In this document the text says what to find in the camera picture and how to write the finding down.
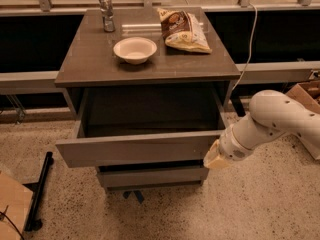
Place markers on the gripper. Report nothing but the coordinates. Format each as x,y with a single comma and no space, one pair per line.
232,147

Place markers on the grey top drawer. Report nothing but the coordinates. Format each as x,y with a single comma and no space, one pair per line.
139,125

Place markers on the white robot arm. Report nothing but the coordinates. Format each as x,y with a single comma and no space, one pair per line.
271,115

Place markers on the grey drawer cabinet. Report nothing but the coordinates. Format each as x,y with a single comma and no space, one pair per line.
92,63

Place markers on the blue cabinet foot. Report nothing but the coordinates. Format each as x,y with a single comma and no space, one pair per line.
137,194

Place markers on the white bowl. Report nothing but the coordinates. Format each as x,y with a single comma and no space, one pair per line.
135,50

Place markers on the brown and white chip bag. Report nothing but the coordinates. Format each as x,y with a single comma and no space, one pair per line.
181,30

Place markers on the cardboard box left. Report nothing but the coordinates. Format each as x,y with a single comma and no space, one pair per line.
15,201

